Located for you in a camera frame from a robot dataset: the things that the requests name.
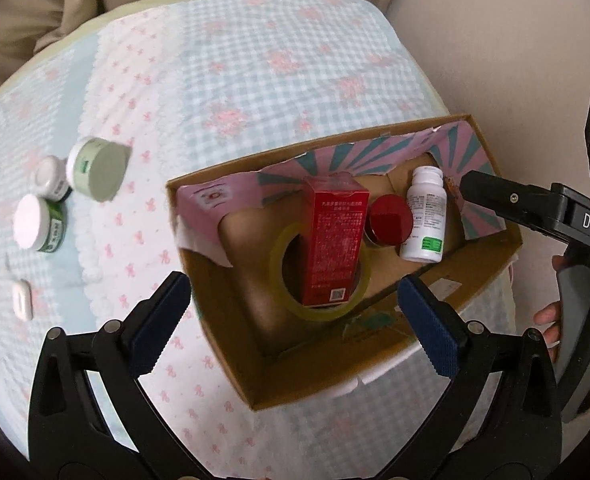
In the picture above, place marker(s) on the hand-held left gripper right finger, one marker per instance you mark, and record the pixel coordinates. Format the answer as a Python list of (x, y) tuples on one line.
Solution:
[(429, 331)]

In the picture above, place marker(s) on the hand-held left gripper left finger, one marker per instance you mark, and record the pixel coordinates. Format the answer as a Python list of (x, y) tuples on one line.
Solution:
[(159, 327)]

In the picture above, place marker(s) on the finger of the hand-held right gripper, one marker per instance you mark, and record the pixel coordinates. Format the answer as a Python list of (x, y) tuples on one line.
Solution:
[(505, 199)]

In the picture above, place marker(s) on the white pill bottle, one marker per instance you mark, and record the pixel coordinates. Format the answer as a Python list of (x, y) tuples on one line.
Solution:
[(425, 215)]

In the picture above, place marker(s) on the cardboard box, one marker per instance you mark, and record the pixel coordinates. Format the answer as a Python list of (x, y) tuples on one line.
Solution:
[(255, 240)]

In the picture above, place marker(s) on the person's right hand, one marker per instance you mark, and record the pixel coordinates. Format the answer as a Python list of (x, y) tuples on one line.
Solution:
[(552, 317)]

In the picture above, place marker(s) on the red lidded jar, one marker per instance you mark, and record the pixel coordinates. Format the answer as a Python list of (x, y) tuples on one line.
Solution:
[(390, 220)]

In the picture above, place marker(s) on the tall red carton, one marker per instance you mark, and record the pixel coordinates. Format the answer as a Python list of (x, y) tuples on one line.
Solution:
[(335, 240)]

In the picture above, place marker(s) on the clear yellowish tape roll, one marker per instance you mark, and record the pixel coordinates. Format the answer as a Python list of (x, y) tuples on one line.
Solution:
[(278, 266)]

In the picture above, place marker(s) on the small white rectangular case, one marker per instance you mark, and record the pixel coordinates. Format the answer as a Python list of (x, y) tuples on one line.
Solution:
[(23, 301)]

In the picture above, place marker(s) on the large white green jar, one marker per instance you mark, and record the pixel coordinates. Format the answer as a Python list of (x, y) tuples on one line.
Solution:
[(102, 172)]

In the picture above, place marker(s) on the white lidded green jar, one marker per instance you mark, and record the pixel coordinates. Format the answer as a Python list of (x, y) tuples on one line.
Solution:
[(31, 220)]

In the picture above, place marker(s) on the small white jar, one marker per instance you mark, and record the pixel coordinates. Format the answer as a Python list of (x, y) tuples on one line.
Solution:
[(50, 175)]

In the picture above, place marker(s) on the checkered floral tablecloth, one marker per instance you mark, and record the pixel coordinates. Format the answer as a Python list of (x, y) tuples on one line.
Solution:
[(255, 60)]

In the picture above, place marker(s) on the beige cloth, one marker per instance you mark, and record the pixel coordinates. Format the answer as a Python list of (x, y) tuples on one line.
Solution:
[(35, 5)]

